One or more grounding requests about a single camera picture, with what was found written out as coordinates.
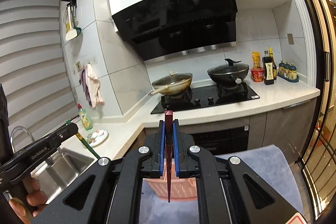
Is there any glass sliding door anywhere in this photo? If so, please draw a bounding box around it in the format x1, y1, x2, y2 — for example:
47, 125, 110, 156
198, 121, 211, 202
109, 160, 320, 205
298, 0, 335, 223

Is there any black wok with lid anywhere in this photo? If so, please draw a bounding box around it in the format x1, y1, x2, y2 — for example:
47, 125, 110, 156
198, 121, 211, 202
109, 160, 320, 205
207, 59, 249, 87

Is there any dark soy sauce bottle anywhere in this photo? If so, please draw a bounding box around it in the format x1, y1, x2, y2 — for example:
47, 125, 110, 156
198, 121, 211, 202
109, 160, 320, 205
262, 51, 274, 85

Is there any yellow snack packet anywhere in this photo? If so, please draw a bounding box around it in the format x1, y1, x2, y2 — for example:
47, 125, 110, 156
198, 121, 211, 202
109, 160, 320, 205
252, 52, 261, 69

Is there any person's left hand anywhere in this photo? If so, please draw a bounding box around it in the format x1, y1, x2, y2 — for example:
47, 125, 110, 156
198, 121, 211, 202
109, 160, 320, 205
9, 176, 48, 224

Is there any grey-blue fleece table cloth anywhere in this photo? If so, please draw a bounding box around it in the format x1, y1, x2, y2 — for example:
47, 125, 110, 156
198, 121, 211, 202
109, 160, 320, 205
138, 145, 303, 223

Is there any red instant noodle cup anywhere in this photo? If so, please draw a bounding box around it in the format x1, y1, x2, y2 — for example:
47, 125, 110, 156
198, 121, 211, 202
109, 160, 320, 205
251, 68, 264, 83

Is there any black gas hob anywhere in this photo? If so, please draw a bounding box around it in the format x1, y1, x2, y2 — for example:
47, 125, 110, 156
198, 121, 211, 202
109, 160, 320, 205
150, 83, 260, 114

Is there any patterned round plate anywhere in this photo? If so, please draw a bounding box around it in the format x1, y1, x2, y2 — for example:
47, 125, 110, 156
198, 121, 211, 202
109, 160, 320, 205
84, 130, 109, 148

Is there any chrome sink faucet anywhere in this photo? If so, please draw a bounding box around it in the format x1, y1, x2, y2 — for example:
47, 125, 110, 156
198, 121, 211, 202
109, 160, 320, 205
10, 126, 35, 153

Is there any black range hood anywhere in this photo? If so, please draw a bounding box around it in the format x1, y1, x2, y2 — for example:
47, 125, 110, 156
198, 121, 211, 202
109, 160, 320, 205
112, 0, 238, 61

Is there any stainless steel sink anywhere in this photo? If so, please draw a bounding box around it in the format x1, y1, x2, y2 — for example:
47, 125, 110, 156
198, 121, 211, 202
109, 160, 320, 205
31, 148, 95, 203

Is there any dark red chopstick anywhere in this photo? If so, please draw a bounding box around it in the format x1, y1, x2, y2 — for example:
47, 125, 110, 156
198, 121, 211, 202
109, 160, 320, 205
165, 110, 173, 202

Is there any window roller blind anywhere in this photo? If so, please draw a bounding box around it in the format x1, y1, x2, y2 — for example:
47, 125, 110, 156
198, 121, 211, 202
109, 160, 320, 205
1, 0, 77, 151

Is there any pink hanging towel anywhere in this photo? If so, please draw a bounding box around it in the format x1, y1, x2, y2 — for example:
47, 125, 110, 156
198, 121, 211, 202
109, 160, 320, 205
85, 64, 105, 108

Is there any pink perforated utensil holder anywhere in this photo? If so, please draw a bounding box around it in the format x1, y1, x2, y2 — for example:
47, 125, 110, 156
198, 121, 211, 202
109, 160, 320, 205
144, 161, 197, 201

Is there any beige wok with lid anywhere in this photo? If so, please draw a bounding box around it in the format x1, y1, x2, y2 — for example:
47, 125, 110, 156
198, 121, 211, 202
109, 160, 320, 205
151, 73, 193, 96

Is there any built-in black oven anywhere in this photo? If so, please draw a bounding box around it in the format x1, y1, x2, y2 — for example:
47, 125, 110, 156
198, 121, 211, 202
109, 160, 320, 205
191, 125, 249, 155

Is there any green chopstick gold band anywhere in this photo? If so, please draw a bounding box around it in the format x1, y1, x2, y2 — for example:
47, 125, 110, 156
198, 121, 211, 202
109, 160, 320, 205
75, 132, 101, 160

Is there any green dish soap bottle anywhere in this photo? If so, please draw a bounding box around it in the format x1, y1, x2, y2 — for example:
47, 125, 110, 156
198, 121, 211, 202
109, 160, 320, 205
77, 104, 93, 130

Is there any yellow-cap oil bottle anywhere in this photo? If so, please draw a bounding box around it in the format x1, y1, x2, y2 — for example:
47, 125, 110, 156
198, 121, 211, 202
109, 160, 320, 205
268, 47, 277, 80

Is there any purple hanging cloth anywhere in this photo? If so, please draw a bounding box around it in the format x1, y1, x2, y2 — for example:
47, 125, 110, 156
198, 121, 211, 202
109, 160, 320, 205
79, 68, 92, 106

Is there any spice jar rack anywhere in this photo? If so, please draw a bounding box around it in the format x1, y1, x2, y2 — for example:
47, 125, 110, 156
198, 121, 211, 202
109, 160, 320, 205
277, 61, 299, 83

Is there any wall utensil hook rack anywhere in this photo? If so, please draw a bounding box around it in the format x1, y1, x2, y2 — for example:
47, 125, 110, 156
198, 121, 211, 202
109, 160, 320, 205
61, 0, 81, 42

